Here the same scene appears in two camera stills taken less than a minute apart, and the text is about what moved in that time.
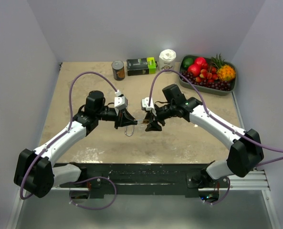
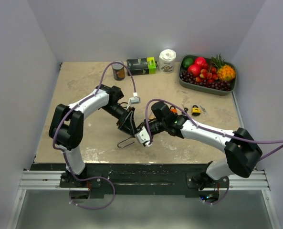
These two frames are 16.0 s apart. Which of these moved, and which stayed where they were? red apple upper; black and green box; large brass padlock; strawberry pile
Moved: large brass padlock
Stayed: black and green box; red apple upper; strawberry pile
